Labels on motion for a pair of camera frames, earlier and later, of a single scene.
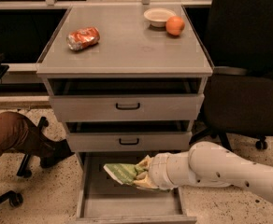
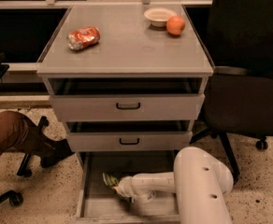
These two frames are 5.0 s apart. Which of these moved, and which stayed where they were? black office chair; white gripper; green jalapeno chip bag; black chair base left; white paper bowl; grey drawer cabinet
Moved: white gripper; green jalapeno chip bag
Stayed: black chair base left; black office chair; white paper bowl; grey drawer cabinet
